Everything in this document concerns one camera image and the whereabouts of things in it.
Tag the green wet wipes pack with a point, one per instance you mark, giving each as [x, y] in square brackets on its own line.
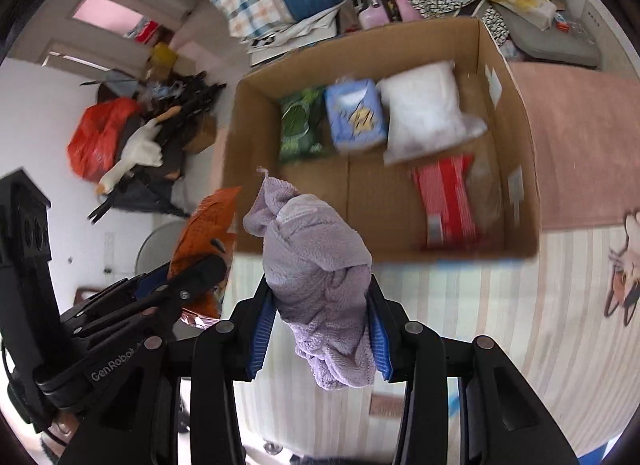
[299, 125]

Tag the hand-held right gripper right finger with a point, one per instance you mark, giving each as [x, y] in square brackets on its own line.
[379, 345]

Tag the clear plastic bag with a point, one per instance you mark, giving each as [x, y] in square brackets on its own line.
[485, 190]

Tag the red striped pack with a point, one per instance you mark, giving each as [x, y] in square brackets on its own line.
[447, 200]

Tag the purple towel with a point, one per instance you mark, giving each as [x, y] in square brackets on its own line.
[320, 285]

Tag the white plastic bag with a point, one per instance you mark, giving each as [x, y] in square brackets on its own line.
[425, 110]

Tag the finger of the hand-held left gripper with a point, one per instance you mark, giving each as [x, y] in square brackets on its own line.
[200, 272]
[165, 270]

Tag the white door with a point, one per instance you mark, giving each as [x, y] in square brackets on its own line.
[110, 5]

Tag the blue tissue pack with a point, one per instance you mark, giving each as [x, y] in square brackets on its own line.
[356, 115]

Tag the white goose plush toy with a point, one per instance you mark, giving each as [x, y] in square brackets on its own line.
[135, 150]

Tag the cardboard box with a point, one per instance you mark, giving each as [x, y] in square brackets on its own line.
[385, 145]

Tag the striped printed bed sheet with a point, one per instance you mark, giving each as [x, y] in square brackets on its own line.
[500, 345]

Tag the pink suitcase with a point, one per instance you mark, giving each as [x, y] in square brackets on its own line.
[382, 2]

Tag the orange snack bag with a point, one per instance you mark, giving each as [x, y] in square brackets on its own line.
[205, 230]

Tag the grey cushion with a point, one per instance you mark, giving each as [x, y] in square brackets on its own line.
[545, 40]

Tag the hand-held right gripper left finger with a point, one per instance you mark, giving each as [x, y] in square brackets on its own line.
[261, 340]

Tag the yellow box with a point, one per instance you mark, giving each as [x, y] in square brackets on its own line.
[164, 59]

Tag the red plastic bag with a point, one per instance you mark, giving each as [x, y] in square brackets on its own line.
[97, 137]

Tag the pink blanket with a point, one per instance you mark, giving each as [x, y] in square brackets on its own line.
[580, 145]

